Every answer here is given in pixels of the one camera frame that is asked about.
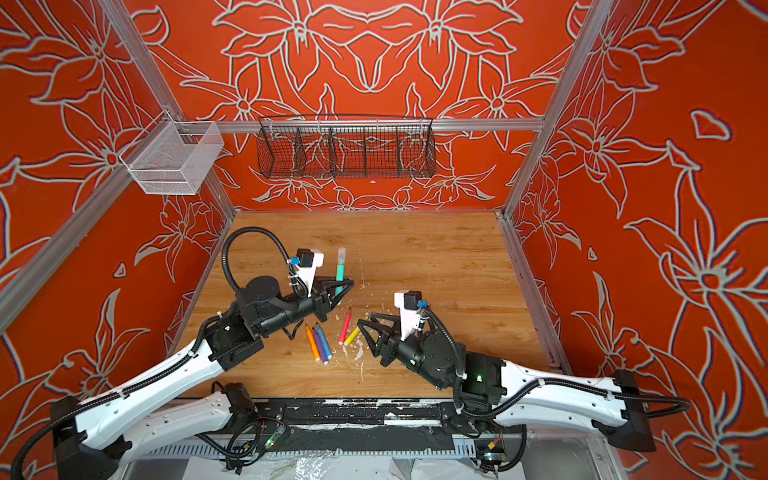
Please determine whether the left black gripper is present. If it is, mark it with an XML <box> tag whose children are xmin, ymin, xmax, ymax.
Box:
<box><xmin>262</xmin><ymin>272</ymin><xmax>353</xmax><ymax>335</ymax></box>

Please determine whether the green marker pen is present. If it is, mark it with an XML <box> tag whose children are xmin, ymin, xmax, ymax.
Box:
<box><xmin>335</xmin><ymin>247</ymin><xmax>346</xmax><ymax>281</ymax></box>

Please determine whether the pink marker pen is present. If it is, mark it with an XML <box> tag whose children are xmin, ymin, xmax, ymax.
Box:
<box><xmin>338</xmin><ymin>306</ymin><xmax>352</xmax><ymax>345</ymax></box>

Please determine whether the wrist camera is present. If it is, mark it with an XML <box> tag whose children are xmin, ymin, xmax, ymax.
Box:
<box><xmin>394</xmin><ymin>290</ymin><xmax>428</xmax><ymax>341</ymax></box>
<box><xmin>287</xmin><ymin>249</ymin><xmax>325</xmax><ymax>297</ymax></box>

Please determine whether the black wire mesh basket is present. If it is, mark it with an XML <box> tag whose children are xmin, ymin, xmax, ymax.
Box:
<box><xmin>256</xmin><ymin>116</ymin><xmax>437</xmax><ymax>180</ymax></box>

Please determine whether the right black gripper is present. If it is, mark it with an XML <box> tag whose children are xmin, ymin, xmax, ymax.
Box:
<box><xmin>356</xmin><ymin>314</ymin><xmax>451</xmax><ymax>394</ymax></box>

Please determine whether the white slotted cable duct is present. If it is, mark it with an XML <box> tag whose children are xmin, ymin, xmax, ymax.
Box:
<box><xmin>139</xmin><ymin>438</ymin><xmax>477</xmax><ymax>461</ymax></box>

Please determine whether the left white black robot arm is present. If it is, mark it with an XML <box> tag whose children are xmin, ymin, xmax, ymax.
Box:
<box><xmin>51</xmin><ymin>276</ymin><xmax>354</xmax><ymax>479</ymax></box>

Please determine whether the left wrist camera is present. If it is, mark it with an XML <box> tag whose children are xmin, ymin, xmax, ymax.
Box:
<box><xmin>287</xmin><ymin>249</ymin><xmax>325</xmax><ymax>297</ymax></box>

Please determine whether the purple marker pen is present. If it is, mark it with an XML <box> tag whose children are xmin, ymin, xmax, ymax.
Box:
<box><xmin>311</xmin><ymin>327</ymin><xmax>329</xmax><ymax>365</ymax></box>

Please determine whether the right base cable connector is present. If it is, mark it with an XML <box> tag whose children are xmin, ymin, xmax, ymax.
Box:
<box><xmin>474</xmin><ymin>425</ymin><xmax>528</xmax><ymax>477</ymax></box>

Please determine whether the white wire mesh basket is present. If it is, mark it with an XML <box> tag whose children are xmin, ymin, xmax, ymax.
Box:
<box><xmin>119</xmin><ymin>113</ymin><xmax>224</xmax><ymax>195</ymax></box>

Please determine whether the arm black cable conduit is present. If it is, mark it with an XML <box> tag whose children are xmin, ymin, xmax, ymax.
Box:
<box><xmin>9</xmin><ymin>226</ymin><xmax>301</xmax><ymax>480</ymax></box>
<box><xmin>419</xmin><ymin>305</ymin><xmax>692</xmax><ymax>421</ymax></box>

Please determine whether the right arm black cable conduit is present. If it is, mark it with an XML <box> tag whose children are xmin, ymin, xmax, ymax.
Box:
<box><xmin>419</xmin><ymin>305</ymin><xmax>692</xmax><ymax>421</ymax></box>

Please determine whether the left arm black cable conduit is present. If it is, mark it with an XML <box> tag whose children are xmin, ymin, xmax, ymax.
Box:
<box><xmin>9</xmin><ymin>226</ymin><xmax>301</xmax><ymax>480</ymax></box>

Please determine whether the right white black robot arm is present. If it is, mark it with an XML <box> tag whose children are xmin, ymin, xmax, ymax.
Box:
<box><xmin>358</xmin><ymin>314</ymin><xmax>656</xmax><ymax>452</ymax></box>

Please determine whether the yellow marker pen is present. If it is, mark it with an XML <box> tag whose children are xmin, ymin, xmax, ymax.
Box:
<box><xmin>344</xmin><ymin>326</ymin><xmax>361</xmax><ymax>345</ymax></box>

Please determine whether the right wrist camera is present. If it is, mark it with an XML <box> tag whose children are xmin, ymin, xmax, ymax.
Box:
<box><xmin>394</xmin><ymin>290</ymin><xmax>428</xmax><ymax>341</ymax></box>

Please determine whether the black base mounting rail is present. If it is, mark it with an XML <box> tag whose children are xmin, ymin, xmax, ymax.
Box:
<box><xmin>209</xmin><ymin>397</ymin><xmax>529</xmax><ymax>436</ymax></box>

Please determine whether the orange marker pen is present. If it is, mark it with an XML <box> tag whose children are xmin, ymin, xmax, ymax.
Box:
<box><xmin>304</xmin><ymin>325</ymin><xmax>322</xmax><ymax>362</ymax></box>

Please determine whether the blue marker pen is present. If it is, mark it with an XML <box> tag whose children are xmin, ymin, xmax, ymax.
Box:
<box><xmin>315</xmin><ymin>324</ymin><xmax>332</xmax><ymax>361</ymax></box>

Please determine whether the left base cable bundle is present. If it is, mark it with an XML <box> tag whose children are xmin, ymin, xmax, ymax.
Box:
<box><xmin>197</xmin><ymin>413</ymin><xmax>289</xmax><ymax>475</ymax></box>

